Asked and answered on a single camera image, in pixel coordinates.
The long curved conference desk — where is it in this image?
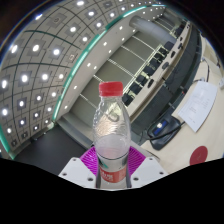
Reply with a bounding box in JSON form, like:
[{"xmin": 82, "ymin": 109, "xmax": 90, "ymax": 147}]
[{"xmin": 126, "ymin": 19, "xmax": 205, "ymax": 134}]

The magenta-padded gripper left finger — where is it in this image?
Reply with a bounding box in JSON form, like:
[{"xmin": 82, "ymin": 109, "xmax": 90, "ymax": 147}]
[{"xmin": 58, "ymin": 146, "xmax": 101, "ymax": 189}]

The black desk phone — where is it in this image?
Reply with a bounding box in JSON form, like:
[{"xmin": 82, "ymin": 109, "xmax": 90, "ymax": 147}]
[{"xmin": 146, "ymin": 114, "xmax": 186, "ymax": 151}]

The flat round red coaster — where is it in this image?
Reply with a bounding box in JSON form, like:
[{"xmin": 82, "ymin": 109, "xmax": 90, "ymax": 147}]
[{"xmin": 189, "ymin": 145, "xmax": 209, "ymax": 166}]

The clear red-capped water bottle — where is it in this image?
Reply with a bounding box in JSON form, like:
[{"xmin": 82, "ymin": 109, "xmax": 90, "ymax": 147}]
[{"xmin": 92, "ymin": 80, "xmax": 132, "ymax": 188}]

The group of ceiling lights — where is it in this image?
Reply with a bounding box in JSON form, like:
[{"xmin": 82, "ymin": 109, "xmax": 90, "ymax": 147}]
[{"xmin": 0, "ymin": 0, "xmax": 168, "ymax": 148}]

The row of black office chairs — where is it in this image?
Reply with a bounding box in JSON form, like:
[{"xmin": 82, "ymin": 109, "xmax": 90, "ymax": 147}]
[{"xmin": 121, "ymin": 19, "xmax": 188, "ymax": 108}]

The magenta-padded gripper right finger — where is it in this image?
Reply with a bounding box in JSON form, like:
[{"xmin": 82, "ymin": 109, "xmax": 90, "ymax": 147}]
[{"xmin": 125, "ymin": 145, "xmax": 168, "ymax": 189}]

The white printed paper sheet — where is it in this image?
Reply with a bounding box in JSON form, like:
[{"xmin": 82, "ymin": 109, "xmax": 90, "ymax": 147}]
[{"xmin": 177, "ymin": 80, "xmax": 218, "ymax": 133}]

